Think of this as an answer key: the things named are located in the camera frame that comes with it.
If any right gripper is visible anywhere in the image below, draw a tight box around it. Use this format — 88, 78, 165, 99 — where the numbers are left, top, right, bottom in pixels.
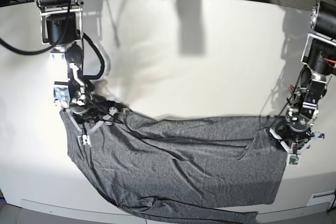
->
54, 95, 129, 136

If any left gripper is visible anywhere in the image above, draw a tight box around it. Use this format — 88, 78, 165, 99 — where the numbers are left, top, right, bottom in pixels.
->
269, 119, 325, 156

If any white label plate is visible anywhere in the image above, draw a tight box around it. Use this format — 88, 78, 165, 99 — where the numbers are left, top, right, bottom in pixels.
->
307, 190, 335, 206

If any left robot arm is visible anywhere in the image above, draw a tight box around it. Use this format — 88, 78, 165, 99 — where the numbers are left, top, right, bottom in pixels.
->
268, 0, 335, 160

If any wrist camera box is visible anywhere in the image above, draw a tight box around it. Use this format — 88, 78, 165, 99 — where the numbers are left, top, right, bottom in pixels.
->
286, 154, 301, 166
77, 134, 91, 146

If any grey long-sleeve T-shirt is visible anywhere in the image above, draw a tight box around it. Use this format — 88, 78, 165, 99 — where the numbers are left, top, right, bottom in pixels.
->
60, 111, 287, 223

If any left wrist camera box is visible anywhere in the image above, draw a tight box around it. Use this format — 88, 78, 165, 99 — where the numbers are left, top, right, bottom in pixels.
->
286, 154, 301, 166

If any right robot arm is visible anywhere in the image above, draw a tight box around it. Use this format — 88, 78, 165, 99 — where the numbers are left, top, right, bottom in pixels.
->
34, 0, 125, 137

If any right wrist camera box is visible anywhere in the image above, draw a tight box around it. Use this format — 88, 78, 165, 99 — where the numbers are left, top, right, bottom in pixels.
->
77, 134, 91, 146

